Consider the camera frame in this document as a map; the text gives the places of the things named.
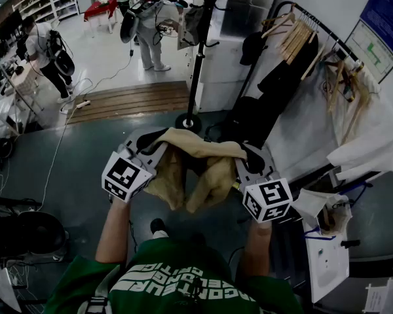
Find white plastic-wrapped cabinet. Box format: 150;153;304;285
196;0;279;113

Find person's green printed shirt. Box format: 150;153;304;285
44;237;305;314

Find white plastic bag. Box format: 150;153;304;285
294;188;353;238

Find person's black shoe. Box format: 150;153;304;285
149;217;167;234

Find beige clothes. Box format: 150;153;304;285
143;126;248;214

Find red cloth table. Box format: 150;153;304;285
83;0;119;38

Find black cap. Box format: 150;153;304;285
240;31;269;67

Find black coat stand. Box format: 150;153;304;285
175;0;245;132

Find black monitor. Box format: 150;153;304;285
0;8;24;42

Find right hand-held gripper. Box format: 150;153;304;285
234;142;294;224

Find white open shelf unit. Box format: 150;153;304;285
12;0;79;24

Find black hanging garment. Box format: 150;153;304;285
215;34;319;150

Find light wooden single hanger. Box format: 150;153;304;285
326;59;346;114

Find person's left forearm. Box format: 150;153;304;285
94;194;132;264

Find black round chair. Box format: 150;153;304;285
0;207;66;261

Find person's right forearm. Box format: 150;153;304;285
244;219;272;279

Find white fabric sheet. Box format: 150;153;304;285
268;60;393;183

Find wooden slatted floor mat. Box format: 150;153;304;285
65;80;193;126

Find white wall plan chart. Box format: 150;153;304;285
345;20;393;83

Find white basin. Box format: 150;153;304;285
306;237;350;302

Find black garment rail rack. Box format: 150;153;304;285
235;1;384;183

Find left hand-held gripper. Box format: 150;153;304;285
101;128;170;204

